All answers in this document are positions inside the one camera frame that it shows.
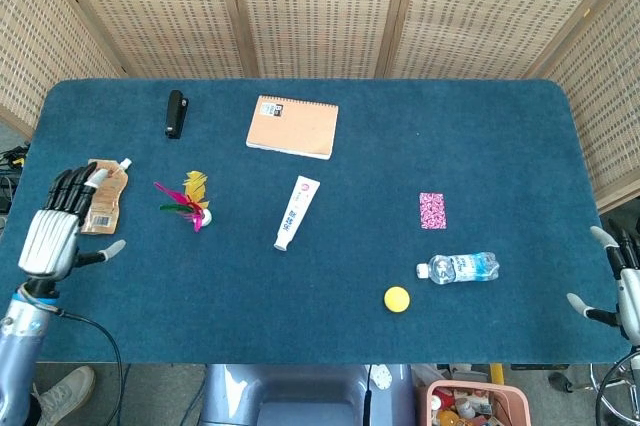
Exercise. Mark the pink patterned card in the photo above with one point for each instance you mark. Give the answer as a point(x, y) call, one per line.
point(432, 211)

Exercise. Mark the blue carpet table mat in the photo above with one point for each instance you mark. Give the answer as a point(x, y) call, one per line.
point(350, 206)

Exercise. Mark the yellow ball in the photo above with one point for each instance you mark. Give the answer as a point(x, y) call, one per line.
point(397, 299)

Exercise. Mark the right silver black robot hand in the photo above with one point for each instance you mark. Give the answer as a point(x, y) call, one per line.
point(629, 296)

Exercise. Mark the brown spouted drink pouch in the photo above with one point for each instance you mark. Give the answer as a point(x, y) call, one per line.
point(107, 206)

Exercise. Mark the woven bamboo screen panel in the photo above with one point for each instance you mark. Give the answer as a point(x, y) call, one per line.
point(320, 11)
point(150, 11)
point(605, 96)
point(40, 46)
point(495, 11)

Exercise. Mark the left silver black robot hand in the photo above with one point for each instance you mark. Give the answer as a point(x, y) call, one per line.
point(50, 241)

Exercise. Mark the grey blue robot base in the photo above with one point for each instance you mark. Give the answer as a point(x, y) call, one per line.
point(300, 393)

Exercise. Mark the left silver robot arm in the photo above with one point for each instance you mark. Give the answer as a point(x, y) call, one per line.
point(20, 346)

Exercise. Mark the white toothpaste tube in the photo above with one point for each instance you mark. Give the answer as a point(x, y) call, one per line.
point(295, 213)

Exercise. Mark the clear plastic water bottle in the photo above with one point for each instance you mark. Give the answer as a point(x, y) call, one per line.
point(462, 267)

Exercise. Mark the yellow post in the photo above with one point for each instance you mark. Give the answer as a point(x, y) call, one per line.
point(496, 373)

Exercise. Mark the white perforated plate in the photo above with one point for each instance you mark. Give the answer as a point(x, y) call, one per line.
point(382, 377)

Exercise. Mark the pink plastic basket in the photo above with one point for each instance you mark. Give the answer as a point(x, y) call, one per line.
point(515, 403)

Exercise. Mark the colourful feather shuttlecock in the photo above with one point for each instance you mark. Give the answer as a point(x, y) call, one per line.
point(206, 217)

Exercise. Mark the chrome chair base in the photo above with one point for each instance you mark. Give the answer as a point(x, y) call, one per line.
point(617, 391)

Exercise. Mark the black stapler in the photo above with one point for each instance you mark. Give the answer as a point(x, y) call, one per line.
point(175, 113)

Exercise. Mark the orange spiral notebook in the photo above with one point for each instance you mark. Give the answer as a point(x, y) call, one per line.
point(295, 128)

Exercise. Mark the white sneaker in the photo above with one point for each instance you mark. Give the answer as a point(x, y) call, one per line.
point(67, 393)

